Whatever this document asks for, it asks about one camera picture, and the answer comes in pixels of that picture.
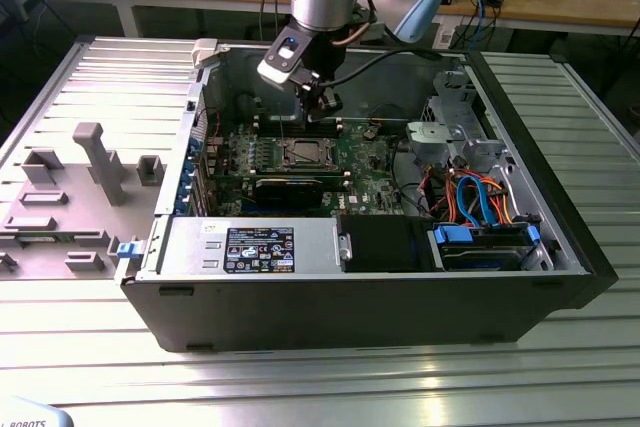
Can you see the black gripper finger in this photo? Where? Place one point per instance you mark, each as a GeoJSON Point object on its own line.
{"type": "Point", "coordinates": [307, 99]}
{"type": "Point", "coordinates": [332, 101]}

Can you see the silver metal drive cage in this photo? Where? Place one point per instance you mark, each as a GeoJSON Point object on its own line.
{"type": "Point", "coordinates": [450, 97]}

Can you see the blue plastic clip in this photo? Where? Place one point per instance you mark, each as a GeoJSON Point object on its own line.
{"type": "Point", "coordinates": [127, 250]}

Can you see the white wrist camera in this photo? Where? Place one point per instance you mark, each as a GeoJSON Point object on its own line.
{"type": "Point", "coordinates": [282, 59]}

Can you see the white tag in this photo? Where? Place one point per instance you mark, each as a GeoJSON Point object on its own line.
{"type": "Point", "coordinates": [445, 38]}

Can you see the black open PC case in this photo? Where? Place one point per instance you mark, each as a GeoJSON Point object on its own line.
{"type": "Point", "coordinates": [350, 312]}

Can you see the black RAM slot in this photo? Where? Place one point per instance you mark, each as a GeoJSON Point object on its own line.
{"type": "Point", "coordinates": [270, 131]}
{"type": "Point", "coordinates": [270, 120]}

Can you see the CPU socket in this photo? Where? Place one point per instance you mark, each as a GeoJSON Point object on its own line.
{"type": "Point", "coordinates": [285, 159]}

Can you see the silver power supply with label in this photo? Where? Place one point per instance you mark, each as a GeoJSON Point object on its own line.
{"type": "Point", "coordinates": [310, 247]}

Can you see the silver CPU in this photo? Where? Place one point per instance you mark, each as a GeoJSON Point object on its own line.
{"type": "Point", "coordinates": [306, 151]}

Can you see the green motherboard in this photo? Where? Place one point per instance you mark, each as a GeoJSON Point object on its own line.
{"type": "Point", "coordinates": [370, 182]}

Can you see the gray parts rack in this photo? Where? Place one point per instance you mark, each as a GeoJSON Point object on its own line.
{"type": "Point", "coordinates": [75, 227]}

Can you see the metal locking lever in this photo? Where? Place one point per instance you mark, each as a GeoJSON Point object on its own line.
{"type": "Point", "coordinates": [282, 129]}
{"type": "Point", "coordinates": [306, 166]}

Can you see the hard disk in blue carrier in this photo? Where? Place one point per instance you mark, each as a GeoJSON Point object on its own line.
{"type": "Point", "coordinates": [480, 257]}

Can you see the silver fan bracket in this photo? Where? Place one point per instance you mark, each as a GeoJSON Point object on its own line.
{"type": "Point", "coordinates": [430, 139]}

